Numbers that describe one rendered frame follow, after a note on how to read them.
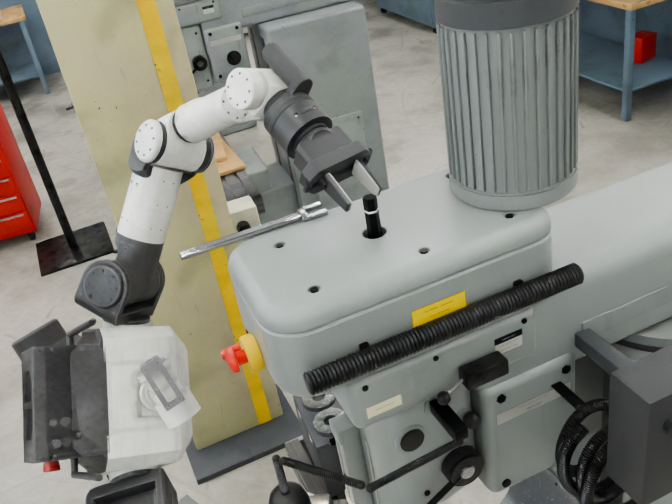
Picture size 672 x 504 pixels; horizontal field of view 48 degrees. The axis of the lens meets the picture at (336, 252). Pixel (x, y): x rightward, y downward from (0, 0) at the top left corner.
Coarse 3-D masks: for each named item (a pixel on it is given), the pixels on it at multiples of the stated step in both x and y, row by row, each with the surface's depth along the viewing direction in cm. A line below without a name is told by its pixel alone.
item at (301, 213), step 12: (312, 204) 125; (288, 216) 123; (300, 216) 122; (312, 216) 122; (252, 228) 121; (264, 228) 121; (276, 228) 122; (216, 240) 120; (228, 240) 119; (240, 240) 120; (180, 252) 119; (192, 252) 118; (204, 252) 119
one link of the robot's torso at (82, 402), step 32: (32, 352) 131; (64, 352) 134; (96, 352) 137; (128, 352) 140; (160, 352) 143; (32, 384) 130; (64, 384) 133; (96, 384) 135; (128, 384) 138; (32, 416) 130; (64, 416) 132; (96, 416) 134; (128, 416) 137; (160, 416) 140; (32, 448) 129; (64, 448) 131; (96, 448) 133; (128, 448) 136; (160, 448) 139; (96, 480) 128
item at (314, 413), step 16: (304, 400) 201; (320, 400) 200; (336, 400) 201; (304, 416) 198; (320, 416) 195; (336, 416) 194; (304, 432) 205; (320, 432) 190; (320, 448) 188; (336, 448) 190; (320, 464) 191; (336, 464) 193
